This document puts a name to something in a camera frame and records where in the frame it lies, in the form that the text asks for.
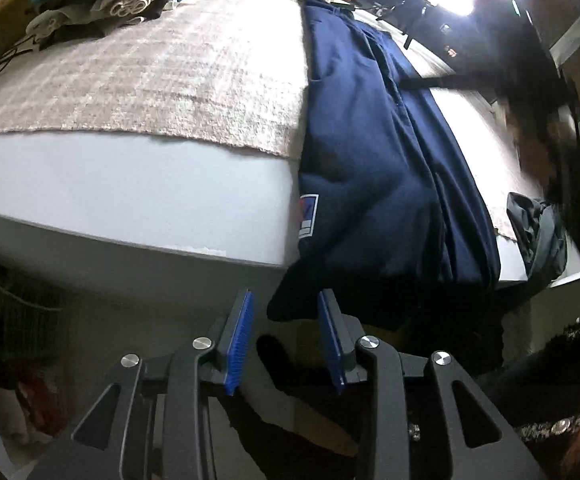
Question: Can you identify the pink plaid blanket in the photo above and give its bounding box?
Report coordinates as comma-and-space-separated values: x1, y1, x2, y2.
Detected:
0, 0, 550, 241

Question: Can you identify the wire basket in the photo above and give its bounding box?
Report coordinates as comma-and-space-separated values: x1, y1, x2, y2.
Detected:
0, 270, 81, 361

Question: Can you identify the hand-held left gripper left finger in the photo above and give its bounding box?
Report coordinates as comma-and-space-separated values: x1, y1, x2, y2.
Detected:
27, 288, 255, 480

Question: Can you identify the red cloth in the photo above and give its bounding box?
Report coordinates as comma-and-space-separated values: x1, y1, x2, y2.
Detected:
0, 355, 68, 441

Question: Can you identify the dark grey garment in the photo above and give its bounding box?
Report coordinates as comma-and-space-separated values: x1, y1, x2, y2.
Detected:
506, 191, 569, 286

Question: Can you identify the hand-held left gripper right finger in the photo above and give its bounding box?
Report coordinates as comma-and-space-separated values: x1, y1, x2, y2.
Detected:
317, 288, 545, 480

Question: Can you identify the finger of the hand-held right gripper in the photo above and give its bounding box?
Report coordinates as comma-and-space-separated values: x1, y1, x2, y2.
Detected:
399, 75, 493, 93

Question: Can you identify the navy blue sweatshirt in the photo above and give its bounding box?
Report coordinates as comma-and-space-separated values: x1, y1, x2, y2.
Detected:
267, 0, 501, 331

